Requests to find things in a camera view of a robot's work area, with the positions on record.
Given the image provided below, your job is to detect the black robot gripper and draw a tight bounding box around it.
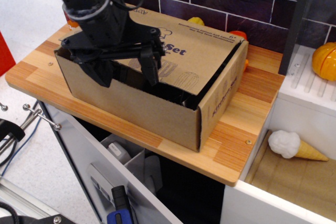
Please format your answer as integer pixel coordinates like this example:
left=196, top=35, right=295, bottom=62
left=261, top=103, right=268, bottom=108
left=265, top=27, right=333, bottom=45
left=61, top=0, right=165, bottom=88

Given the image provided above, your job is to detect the brown cardboard kitchen set box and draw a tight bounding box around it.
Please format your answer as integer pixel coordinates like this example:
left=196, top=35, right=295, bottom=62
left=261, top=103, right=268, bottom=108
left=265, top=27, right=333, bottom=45
left=55, top=8, right=248, bottom=152

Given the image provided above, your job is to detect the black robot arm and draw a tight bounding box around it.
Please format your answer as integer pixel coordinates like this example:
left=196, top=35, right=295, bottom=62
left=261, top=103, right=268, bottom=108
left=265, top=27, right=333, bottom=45
left=61, top=0, right=166, bottom=87

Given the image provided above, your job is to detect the red can grey lid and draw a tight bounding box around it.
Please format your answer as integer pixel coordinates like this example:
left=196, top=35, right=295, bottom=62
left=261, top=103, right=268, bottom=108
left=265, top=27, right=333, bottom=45
left=64, top=10, right=79, bottom=30

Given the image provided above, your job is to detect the yellow toy vegetable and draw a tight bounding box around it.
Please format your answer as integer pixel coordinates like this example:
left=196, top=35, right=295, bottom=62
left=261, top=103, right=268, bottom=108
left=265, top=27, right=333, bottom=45
left=188, top=17, right=205, bottom=26

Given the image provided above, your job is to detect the grey storage bin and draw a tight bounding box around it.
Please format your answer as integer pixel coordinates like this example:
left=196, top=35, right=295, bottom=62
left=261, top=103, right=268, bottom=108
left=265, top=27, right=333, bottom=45
left=101, top=134, right=163, bottom=195

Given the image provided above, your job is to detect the white cabinet door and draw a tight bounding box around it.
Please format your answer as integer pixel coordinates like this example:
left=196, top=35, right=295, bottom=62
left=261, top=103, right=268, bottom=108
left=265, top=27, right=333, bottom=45
left=42, top=103, right=180, bottom=223

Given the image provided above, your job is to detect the red panel at left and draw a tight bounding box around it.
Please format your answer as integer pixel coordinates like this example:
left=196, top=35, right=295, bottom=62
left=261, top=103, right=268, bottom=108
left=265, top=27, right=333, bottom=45
left=0, top=34, right=16, bottom=76

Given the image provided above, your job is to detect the orange toy carrot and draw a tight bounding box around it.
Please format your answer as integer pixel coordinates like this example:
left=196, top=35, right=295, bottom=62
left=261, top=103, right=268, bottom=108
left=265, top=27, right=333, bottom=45
left=227, top=30, right=249, bottom=72

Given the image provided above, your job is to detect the white dish rack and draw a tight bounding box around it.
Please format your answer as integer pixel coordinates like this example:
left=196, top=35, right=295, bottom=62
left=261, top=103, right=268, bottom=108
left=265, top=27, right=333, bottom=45
left=278, top=46, right=335, bottom=116

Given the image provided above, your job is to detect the toy ice cream cone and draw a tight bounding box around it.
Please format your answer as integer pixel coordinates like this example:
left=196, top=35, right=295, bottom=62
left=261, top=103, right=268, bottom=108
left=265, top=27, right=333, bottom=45
left=268, top=130, right=329, bottom=162

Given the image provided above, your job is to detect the orange toy pumpkin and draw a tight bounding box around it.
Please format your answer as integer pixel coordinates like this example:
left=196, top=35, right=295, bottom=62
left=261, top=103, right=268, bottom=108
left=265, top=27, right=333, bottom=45
left=312, top=42, right=335, bottom=81

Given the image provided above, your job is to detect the blue cable on floor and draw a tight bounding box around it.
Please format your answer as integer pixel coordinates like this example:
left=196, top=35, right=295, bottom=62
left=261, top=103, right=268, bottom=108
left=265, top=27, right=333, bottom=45
left=0, top=118, right=43, bottom=177

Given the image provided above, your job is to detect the metal clamp with black handle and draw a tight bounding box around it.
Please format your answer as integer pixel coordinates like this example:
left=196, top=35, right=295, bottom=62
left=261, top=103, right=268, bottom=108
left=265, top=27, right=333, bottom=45
left=1, top=104, right=62, bottom=154

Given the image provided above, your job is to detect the blue black tool handle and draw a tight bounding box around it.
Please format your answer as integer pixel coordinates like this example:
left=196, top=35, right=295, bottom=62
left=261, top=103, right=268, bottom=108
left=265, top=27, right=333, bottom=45
left=107, top=186, right=134, bottom=224

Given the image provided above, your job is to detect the black braided hose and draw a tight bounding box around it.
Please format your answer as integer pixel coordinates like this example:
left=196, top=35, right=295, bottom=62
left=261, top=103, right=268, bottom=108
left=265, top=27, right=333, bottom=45
left=0, top=201, right=20, bottom=224

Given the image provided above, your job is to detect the dark grey vertical post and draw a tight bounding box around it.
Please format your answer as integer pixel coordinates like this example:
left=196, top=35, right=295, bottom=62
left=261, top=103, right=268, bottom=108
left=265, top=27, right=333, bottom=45
left=278, top=0, right=312, bottom=76

